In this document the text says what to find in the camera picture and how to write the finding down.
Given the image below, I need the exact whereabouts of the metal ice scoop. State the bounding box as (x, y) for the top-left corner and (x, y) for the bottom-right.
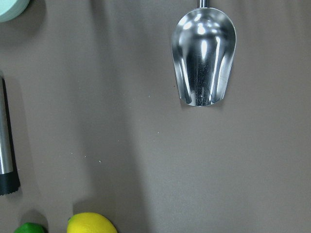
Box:
(171, 0), (236, 107)

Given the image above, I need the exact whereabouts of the mint green bowl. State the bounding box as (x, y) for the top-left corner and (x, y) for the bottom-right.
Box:
(0, 0), (30, 23)

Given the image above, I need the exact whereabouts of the yellow lemon outer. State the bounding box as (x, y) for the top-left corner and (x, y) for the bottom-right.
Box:
(67, 212), (118, 233)

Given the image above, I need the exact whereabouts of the green lime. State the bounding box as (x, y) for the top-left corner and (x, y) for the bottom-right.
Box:
(14, 222), (45, 233)

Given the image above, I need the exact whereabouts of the steel muddler black tip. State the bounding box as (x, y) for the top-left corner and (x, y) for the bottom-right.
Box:
(0, 73), (20, 196)

